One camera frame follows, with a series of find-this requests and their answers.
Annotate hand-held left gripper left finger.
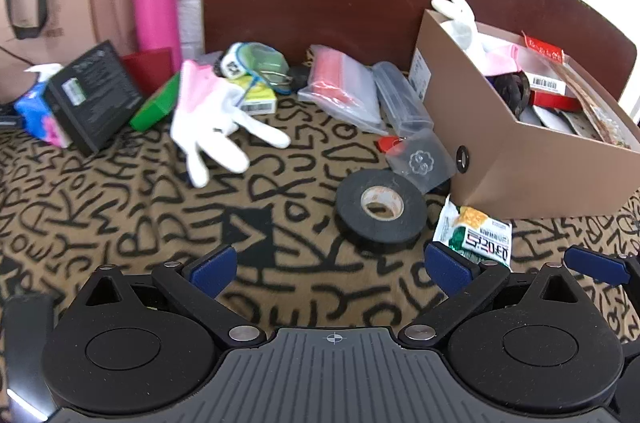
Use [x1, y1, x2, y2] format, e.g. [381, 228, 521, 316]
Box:
[82, 244, 266, 351]

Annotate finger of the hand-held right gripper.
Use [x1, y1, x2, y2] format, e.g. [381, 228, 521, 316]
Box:
[564, 247, 640, 286]

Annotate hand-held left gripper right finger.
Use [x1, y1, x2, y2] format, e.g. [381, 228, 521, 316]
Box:
[397, 241, 591, 351]

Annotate green and white snack packet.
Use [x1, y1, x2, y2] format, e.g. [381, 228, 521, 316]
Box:
[432, 194, 513, 266]

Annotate black tape roll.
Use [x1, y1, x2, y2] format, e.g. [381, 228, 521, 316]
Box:
[335, 169, 428, 251]

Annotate brown cardboard box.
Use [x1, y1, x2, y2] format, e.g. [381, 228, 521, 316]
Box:
[409, 9, 640, 220]

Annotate white and pink glove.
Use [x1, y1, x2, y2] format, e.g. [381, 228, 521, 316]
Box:
[170, 60, 292, 188]

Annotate desktop with letter print cloth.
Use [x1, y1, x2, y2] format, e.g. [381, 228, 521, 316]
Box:
[0, 93, 640, 409]

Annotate small grey zip bag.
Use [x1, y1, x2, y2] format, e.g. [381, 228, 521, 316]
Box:
[385, 128, 458, 196]

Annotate small red item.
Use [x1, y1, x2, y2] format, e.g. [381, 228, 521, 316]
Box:
[376, 135, 408, 154]

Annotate long brown printed packet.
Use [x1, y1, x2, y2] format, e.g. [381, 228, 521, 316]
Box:
[560, 63, 633, 148]

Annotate red box with barcode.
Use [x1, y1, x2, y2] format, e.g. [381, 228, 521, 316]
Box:
[525, 70, 586, 114]

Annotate green box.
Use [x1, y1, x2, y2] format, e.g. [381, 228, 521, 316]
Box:
[130, 73, 182, 132]

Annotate yellow-green medicine box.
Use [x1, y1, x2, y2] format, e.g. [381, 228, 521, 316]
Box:
[235, 75, 277, 114]

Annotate clear plastic case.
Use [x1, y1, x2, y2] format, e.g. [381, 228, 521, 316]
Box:
[372, 62, 435, 138]

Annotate black cardboard box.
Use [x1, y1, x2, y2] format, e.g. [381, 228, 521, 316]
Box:
[45, 40, 146, 156]

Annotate red container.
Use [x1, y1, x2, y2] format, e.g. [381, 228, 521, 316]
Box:
[121, 48, 176, 96]

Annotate green white plastic bottle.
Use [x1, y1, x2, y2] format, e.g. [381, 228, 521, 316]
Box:
[222, 43, 288, 91]

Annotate red label packet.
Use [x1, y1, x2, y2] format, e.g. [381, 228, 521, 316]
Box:
[520, 30, 568, 64]

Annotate clear zip bag, red contents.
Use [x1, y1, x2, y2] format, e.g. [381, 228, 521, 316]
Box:
[298, 45, 383, 134]

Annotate blue tissue pack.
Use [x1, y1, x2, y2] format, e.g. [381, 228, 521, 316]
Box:
[14, 65, 71, 148]

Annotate pink thermos bottle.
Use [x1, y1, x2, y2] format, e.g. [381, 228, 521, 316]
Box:
[132, 0, 193, 74]

